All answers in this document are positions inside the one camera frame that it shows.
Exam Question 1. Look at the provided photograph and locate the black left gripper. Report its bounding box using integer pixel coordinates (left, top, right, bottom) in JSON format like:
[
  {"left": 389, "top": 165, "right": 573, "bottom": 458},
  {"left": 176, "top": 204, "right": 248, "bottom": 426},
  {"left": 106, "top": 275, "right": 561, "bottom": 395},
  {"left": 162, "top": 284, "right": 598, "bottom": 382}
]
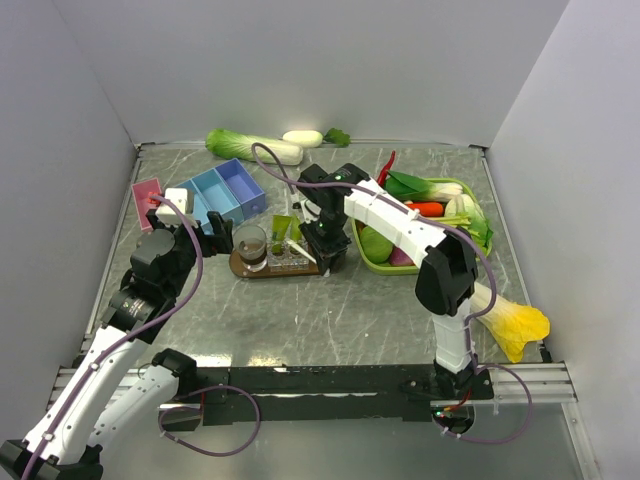
[{"left": 147, "top": 209, "right": 232, "bottom": 297}]

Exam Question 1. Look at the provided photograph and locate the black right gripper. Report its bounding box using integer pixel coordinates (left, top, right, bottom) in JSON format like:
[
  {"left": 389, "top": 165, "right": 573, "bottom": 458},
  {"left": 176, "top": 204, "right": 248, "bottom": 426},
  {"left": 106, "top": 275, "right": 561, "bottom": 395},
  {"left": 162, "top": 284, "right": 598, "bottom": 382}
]
[{"left": 299, "top": 210, "right": 352, "bottom": 274}]

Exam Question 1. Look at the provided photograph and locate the green toothpaste tube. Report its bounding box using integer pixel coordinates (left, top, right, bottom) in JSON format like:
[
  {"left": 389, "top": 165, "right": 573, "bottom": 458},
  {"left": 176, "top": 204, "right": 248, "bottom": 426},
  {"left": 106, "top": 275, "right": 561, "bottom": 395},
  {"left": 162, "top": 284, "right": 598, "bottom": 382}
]
[
  {"left": 271, "top": 215, "right": 292, "bottom": 256},
  {"left": 289, "top": 216, "right": 303, "bottom": 243}
]

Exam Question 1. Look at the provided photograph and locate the clear textured plastic holder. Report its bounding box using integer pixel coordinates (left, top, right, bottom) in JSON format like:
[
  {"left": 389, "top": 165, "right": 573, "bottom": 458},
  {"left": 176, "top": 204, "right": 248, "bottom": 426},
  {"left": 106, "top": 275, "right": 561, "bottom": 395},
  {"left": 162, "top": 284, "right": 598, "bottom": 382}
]
[{"left": 267, "top": 241, "right": 312, "bottom": 272}]

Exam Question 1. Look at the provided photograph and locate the frosted clear glass cup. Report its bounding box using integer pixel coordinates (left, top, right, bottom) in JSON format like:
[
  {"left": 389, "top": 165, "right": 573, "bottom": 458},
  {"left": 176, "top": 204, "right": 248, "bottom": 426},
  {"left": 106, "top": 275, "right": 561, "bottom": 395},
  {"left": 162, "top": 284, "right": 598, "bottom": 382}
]
[{"left": 233, "top": 225, "right": 267, "bottom": 272}]

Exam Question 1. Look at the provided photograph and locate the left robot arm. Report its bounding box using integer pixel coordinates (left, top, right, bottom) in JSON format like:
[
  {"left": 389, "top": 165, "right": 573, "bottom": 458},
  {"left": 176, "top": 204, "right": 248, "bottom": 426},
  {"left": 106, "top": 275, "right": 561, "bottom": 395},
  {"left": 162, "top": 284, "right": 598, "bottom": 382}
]
[{"left": 1, "top": 213, "right": 232, "bottom": 479}]

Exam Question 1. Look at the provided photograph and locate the yellow cabbage by arm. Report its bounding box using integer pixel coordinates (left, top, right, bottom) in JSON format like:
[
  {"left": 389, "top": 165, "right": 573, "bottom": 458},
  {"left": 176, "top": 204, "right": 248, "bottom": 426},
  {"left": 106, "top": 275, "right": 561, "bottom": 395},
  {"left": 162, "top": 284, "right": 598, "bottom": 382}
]
[{"left": 478, "top": 295, "right": 551, "bottom": 363}]

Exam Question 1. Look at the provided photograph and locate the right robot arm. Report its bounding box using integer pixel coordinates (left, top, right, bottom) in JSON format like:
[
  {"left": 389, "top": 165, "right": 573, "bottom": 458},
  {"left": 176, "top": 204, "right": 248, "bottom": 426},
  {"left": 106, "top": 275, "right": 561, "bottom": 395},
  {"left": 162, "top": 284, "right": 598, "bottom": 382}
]
[{"left": 299, "top": 164, "right": 478, "bottom": 399}]

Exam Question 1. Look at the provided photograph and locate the brown wooden tray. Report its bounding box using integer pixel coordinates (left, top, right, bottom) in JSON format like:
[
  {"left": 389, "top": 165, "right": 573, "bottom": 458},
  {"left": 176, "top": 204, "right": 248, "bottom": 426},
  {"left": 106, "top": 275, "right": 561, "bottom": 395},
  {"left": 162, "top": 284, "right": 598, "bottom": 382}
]
[{"left": 229, "top": 249, "right": 322, "bottom": 279}]

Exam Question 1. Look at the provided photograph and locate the round green cabbage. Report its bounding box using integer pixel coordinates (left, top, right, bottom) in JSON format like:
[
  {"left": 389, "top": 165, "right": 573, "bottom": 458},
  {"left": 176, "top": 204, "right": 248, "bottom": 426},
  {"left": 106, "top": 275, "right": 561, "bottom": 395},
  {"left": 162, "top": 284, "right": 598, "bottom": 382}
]
[{"left": 359, "top": 226, "right": 394, "bottom": 264}]

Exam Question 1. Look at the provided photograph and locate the teal drawer box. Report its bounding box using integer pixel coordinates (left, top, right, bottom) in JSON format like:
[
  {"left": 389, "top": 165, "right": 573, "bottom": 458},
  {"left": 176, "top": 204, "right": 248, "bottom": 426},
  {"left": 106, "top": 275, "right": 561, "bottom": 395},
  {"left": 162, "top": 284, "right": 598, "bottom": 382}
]
[{"left": 177, "top": 179, "right": 212, "bottom": 234}]

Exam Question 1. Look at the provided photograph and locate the purple onion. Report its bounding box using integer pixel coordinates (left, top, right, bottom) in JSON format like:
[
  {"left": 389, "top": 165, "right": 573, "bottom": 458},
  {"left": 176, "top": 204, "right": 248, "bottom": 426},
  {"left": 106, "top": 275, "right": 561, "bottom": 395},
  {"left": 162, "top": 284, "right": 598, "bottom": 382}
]
[{"left": 388, "top": 247, "right": 414, "bottom": 267}]

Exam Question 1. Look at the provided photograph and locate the pink drawer box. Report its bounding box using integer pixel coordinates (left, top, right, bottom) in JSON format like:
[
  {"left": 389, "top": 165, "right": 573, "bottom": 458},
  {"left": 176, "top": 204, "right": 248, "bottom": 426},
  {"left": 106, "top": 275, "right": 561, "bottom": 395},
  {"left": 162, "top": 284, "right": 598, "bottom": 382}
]
[{"left": 131, "top": 178, "right": 162, "bottom": 233}]

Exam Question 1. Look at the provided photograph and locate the green plastic vegetable basket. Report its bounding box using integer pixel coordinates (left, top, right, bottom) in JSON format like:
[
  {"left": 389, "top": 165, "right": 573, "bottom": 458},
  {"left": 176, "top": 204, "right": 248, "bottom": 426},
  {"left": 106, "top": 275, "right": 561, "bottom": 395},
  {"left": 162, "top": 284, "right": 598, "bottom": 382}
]
[{"left": 351, "top": 178, "right": 492, "bottom": 276}]

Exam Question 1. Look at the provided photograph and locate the red chili pepper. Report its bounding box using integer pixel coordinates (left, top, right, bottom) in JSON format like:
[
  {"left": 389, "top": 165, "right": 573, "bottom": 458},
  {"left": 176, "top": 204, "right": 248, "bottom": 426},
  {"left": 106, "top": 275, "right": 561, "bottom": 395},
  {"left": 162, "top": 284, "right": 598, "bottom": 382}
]
[{"left": 377, "top": 150, "right": 396, "bottom": 187}]

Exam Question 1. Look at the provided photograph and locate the purple drawer box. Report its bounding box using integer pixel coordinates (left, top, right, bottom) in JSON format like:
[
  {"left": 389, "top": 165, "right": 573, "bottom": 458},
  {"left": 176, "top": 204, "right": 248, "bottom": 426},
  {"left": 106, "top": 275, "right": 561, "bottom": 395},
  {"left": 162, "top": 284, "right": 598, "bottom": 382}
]
[{"left": 214, "top": 159, "right": 267, "bottom": 220}]

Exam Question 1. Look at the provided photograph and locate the bok choy in basket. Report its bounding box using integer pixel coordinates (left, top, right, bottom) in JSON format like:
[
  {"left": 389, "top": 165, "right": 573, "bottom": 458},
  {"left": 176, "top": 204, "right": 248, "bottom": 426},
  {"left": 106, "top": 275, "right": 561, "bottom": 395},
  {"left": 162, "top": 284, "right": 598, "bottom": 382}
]
[{"left": 384, "top": 171, "right": 464, "bottom": 203}]

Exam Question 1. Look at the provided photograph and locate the orange carrot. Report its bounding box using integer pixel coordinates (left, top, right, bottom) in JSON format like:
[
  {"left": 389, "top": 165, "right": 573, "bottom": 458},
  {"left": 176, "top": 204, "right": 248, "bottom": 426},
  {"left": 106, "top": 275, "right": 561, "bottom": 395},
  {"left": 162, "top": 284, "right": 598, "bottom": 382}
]
[{"left": 405, "top": 202, "right": 445, "bottom": 218}]

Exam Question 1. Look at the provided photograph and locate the white daikon radish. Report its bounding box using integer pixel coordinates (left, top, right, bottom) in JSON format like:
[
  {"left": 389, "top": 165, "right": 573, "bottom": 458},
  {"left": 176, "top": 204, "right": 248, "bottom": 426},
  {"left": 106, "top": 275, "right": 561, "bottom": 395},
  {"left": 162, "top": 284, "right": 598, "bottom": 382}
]
[{"left": 282, "top": 128, "right": 351, "bottom": 148}]

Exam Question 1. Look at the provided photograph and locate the napa cabbage on table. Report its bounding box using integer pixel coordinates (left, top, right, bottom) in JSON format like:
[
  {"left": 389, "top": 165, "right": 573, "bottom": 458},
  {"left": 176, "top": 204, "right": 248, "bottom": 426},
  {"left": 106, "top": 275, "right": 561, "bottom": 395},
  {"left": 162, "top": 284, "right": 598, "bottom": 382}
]
[{"left": 205, "top": 128, "right": 304, "bottom": 166}]

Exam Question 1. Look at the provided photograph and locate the napa cabbage in basket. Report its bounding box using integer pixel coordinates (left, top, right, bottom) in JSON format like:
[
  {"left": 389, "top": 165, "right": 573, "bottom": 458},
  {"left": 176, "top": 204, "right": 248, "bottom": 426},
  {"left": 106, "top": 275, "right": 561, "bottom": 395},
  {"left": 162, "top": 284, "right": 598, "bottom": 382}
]
[{"left": 444, "top": 194, "right": 493, "bottom": 251}]

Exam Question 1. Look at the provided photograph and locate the white celery stalk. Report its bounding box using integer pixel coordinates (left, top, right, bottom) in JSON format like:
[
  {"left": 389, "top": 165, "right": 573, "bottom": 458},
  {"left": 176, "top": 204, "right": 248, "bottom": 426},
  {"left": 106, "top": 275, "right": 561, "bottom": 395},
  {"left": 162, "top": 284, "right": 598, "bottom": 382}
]
[{"left": 434, "top": 213, "right": 493, "bottom": 252}]

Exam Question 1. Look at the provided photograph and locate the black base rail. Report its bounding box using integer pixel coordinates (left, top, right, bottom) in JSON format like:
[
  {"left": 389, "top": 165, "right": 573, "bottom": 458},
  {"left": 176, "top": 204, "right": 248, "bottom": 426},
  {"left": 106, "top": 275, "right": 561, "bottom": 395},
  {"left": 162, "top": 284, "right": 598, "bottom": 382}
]
[{"left": 161, "top": 364, "right": 494, "bottom": 426}]

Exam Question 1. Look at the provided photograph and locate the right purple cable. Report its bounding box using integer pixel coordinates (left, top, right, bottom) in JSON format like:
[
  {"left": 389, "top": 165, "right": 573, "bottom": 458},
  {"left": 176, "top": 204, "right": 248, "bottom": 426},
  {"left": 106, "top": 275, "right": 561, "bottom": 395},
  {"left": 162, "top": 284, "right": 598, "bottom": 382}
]
[{"left": 251, "top": 142, "right": 534, "bottom": 445}]

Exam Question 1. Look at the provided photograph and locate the purple cable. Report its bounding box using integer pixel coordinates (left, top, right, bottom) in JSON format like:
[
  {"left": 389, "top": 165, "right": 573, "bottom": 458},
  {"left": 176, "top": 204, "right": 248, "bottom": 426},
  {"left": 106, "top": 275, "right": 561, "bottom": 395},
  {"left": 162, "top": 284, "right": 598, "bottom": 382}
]
[
  {"left": 251, "top": 142, "right": 534, "bottom": 445},
  {"left": 19, "top": 194, "right": 262, "bottom": 480}
]

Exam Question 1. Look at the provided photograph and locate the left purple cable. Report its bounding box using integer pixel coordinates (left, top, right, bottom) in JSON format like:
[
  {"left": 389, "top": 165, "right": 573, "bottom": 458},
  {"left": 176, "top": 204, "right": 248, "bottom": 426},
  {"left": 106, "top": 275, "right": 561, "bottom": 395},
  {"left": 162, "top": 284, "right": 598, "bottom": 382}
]
[{"left": 19, "top": 194, "right": 262, "bottom": 480}]

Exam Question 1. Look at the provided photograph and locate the aluminium frame rail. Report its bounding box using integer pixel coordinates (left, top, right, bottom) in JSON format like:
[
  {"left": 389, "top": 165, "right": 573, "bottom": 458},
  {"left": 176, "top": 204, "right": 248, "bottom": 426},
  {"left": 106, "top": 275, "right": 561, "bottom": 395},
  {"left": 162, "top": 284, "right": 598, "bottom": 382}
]
[{"left": 25, "top": 364, "right": 579, "bottom": 480}]

